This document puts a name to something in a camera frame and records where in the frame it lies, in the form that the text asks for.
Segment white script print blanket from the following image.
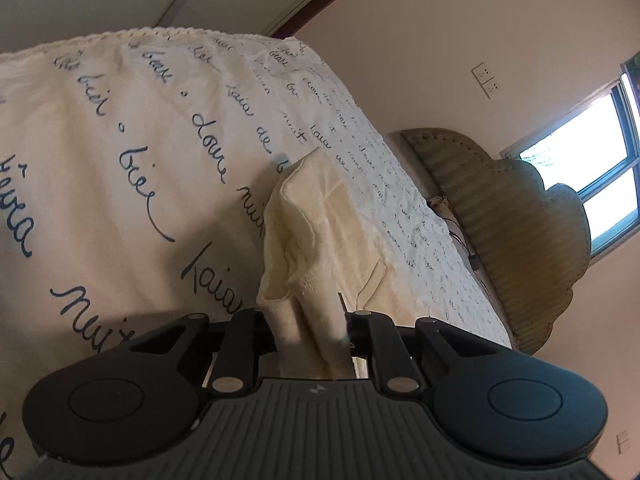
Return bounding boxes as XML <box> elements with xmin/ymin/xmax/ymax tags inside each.
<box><xmin>0</xmin><ymin>27</ymin><xmax>516</xmax><ymax>480</ymax></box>

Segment window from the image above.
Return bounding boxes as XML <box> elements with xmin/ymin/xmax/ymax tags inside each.
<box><xmin>500</xmin><ymin>52</ymin><xmax>640</xmax><ymax>262</ymax></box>

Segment cream textured pants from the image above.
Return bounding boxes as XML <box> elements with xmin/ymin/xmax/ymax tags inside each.
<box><xmin>256</xmin><ymin>150</ymin><xmax>390</xmax><ymax>381</ymax></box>

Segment black charger cable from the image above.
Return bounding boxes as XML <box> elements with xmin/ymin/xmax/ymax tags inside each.
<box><xmin>434</xmin><ymin>194</ymin><xmax>482</xmax><ymax>272</ymax></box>

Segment beige scalloped headboard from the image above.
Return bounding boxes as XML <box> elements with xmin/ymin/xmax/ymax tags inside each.
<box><xmin>400</xmin><ymin>127</ymin><xmax>594</xmax><ymax>357</ymax></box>

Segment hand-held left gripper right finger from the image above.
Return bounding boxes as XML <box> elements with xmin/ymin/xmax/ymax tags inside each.
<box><xmin>348</xmin><ymin>310</ymin><xmax>503</xmax><ymax>397</ymax></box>

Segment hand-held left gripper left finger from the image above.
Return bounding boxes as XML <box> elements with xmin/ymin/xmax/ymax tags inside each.
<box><xmin>125</xmin><ymin>308</ymin><xmax>277</xmax><ymax>397</ymax></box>

